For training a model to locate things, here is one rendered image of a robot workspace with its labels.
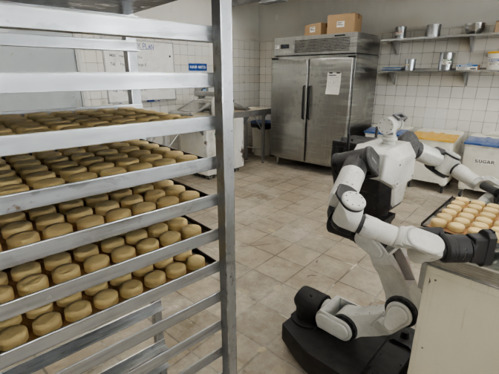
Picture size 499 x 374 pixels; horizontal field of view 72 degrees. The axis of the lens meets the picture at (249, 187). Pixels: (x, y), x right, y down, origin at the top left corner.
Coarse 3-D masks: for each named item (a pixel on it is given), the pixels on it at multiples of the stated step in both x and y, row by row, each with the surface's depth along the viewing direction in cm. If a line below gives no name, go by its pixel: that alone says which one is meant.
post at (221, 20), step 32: (224, 0) 67; (224, 32) 68; (224, 64) 70; (224, 96) 72; (224, 128) 74; (224, 160) 76; (224, 192) 78; (224, 224) 81; (224, 256) 84; (224, 288) 87; (224, 320) 91; (224, 352) 94
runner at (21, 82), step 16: (0, 80) 49; (16, 80) 50; (32, 80) 52; (48, 80) 53; (64, 80) 54; (80, 80) 56; (96, 80) 58; (112, 80) 59; (128, 80) 61; (144, 80) 63; (160, 80) 65; (176, 80) 67; (192, 80) 70; (208, 80) 72
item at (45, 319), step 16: (176, 256) 91; (192, 256) 90; (144, 272) 84; (160, 272) 82; (176, 272) 83; (96, 288) 76; (112, 288) 80; (128, 288) 76; (144, 288) 80; (48, 304) 71; (64, 304) 73; (80, 304) 71; (96, 304) 72; (112, 304) 73; (16, 320) 67; (32, 320) 69; (48, 320) 66; (64, 320) 69; (0, 336) 62; (16, 336) 62; (32, 336) 65; (0, 352) 61
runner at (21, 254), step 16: (176, 208) 74; (192, 208) 77; (112, 224) 65; (128, 224) 68; (144, 224) 70; (48, 240) 58; (64, 240) 60; (80, 240) 62; (96, 240) 64; (0, 256) 54; (16, 256) 56; (32, 256) 57
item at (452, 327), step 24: (432, 288) 128; (456, 288) 122; (480, 288) 117; (432, 312) 130; (456, 312) 124; (480, 312) 119; (432, 336) 133; (456, 336) 126; (480, 336) 120; (432, 360) 135; (456, 360) 128; (480, 360) 122
